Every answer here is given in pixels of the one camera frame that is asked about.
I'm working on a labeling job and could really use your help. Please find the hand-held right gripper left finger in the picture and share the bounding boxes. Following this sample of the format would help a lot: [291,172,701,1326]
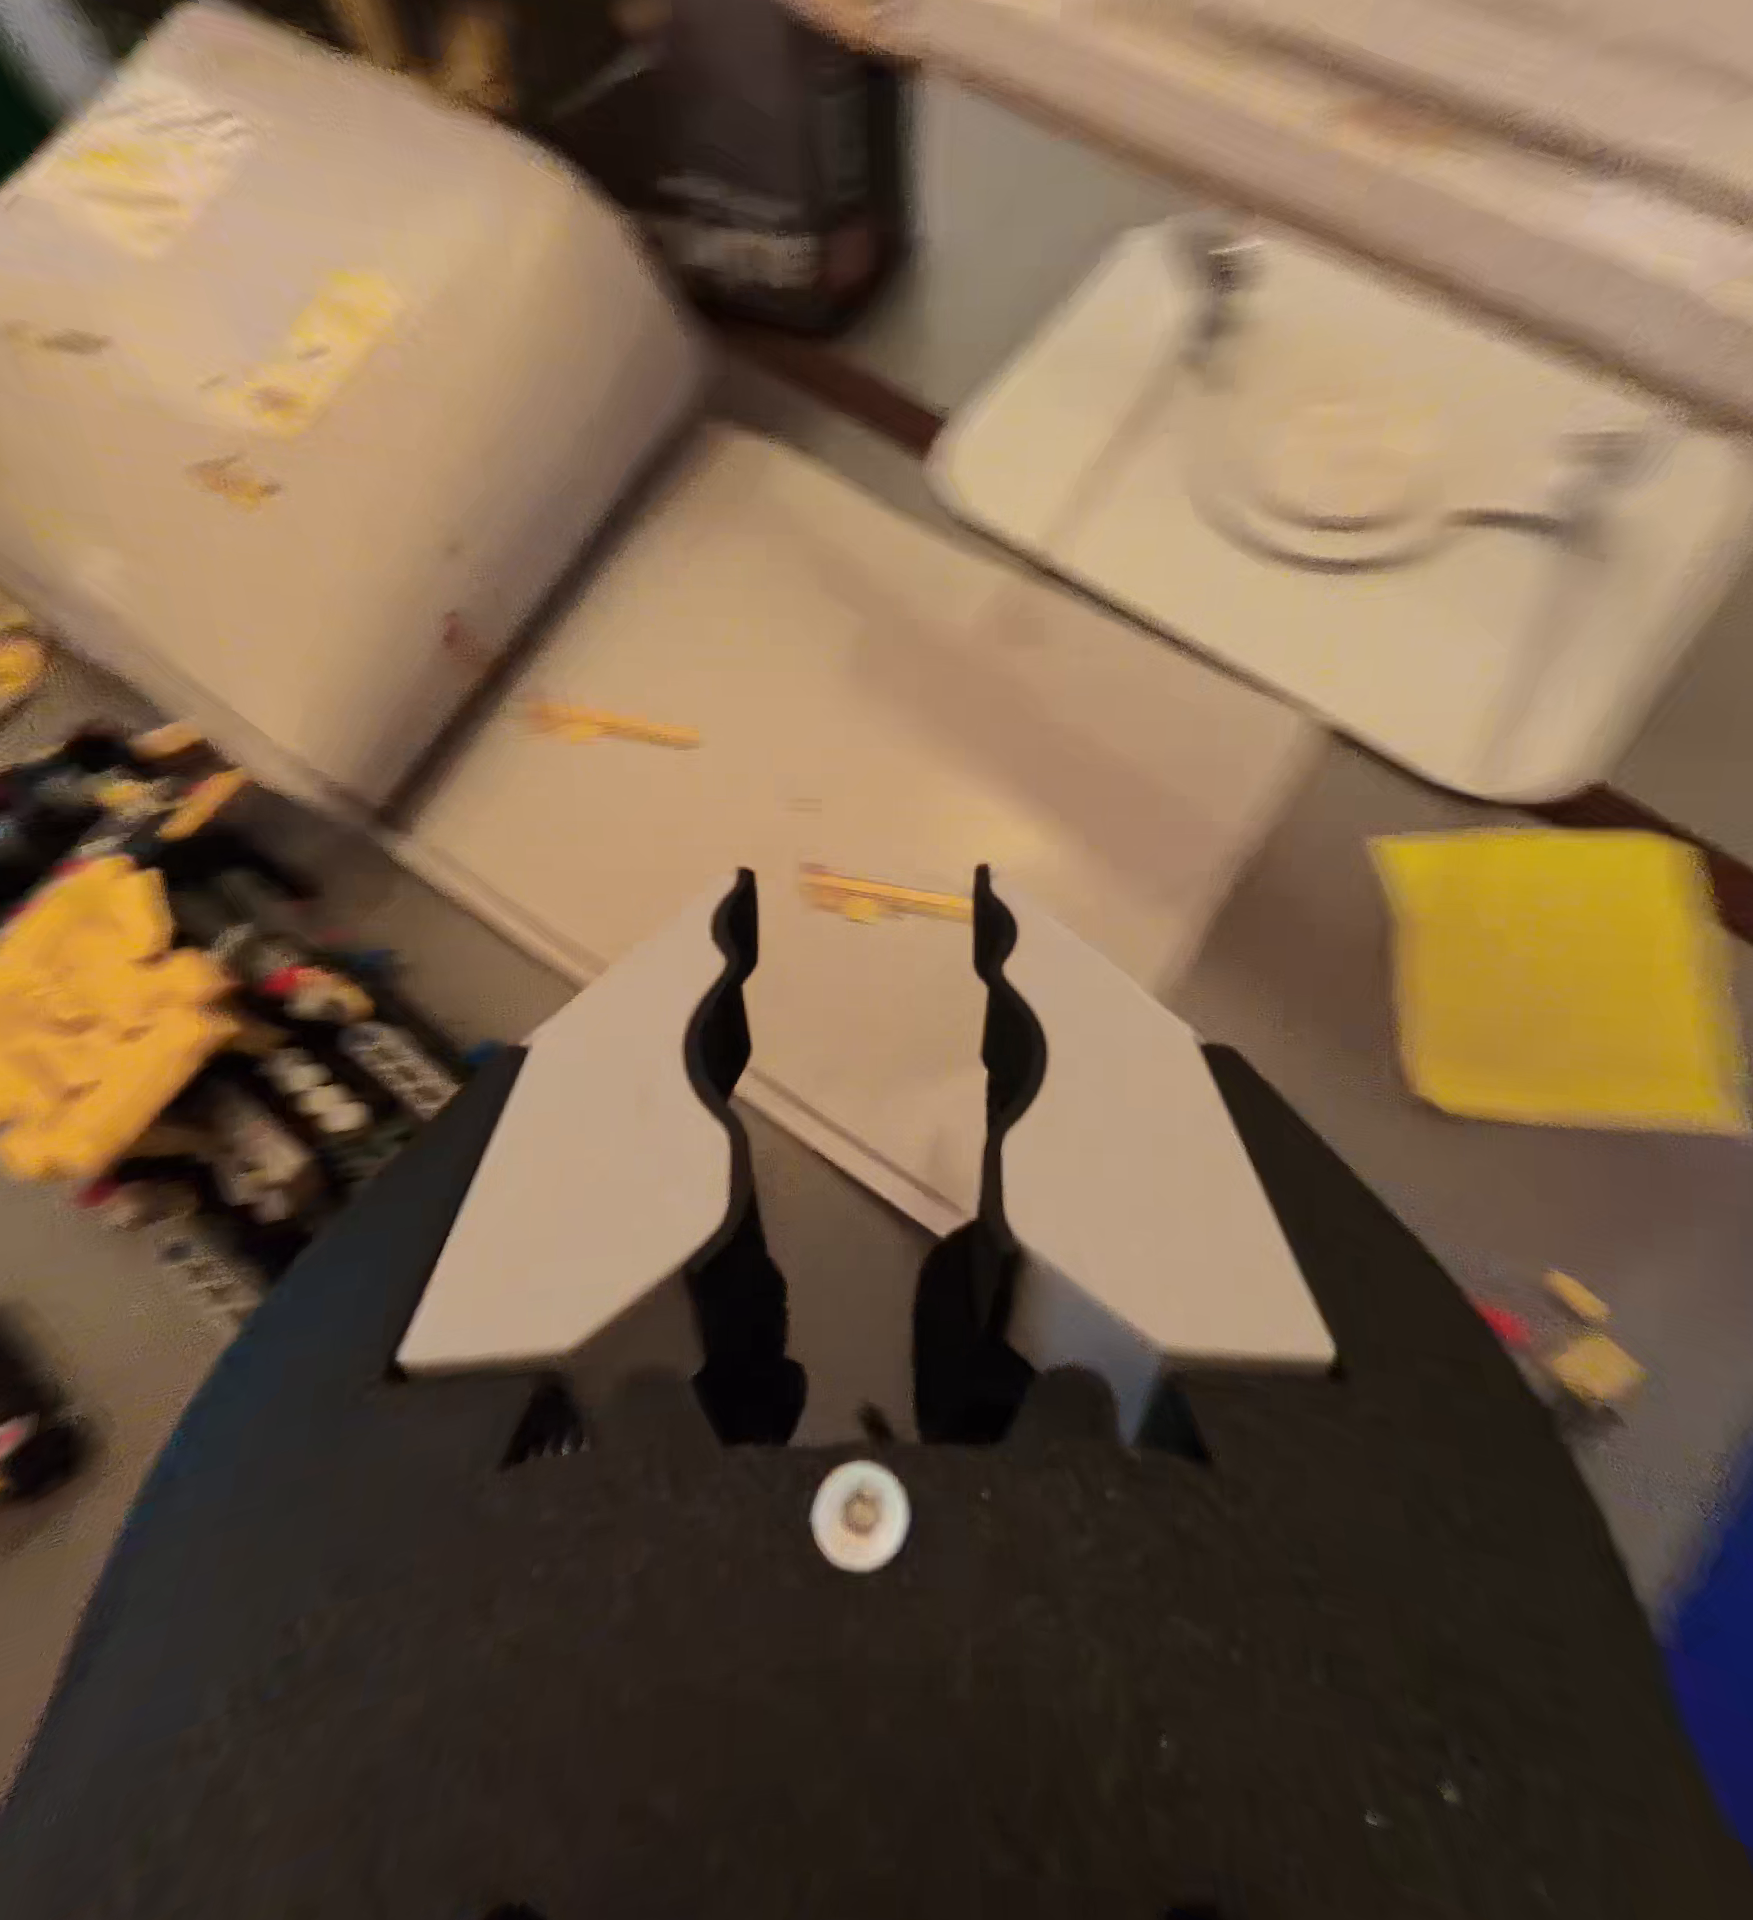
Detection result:
[395,867,758,1397]

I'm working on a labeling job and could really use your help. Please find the instruction booklet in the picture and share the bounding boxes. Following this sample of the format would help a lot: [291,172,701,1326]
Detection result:
[0,0,709,815]
[395,428,1327,1235]

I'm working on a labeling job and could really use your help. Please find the dark toy box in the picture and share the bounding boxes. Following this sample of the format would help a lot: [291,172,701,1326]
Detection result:
[516,0,919,341]

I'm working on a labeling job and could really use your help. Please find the scattered small toy pins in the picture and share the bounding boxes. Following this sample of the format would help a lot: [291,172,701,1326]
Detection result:
[1470,1266,1653,1429]

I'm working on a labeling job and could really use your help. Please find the yellow toy car model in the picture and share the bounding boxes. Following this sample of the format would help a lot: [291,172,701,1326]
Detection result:
[0,719,469,1324]

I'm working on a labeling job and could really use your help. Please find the yellow flat sheet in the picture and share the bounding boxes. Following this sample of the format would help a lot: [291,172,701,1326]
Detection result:
[1369,829,1753,1140]

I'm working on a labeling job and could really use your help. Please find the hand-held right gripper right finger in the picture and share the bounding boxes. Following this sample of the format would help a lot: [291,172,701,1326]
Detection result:
[972,861,1337,1442]

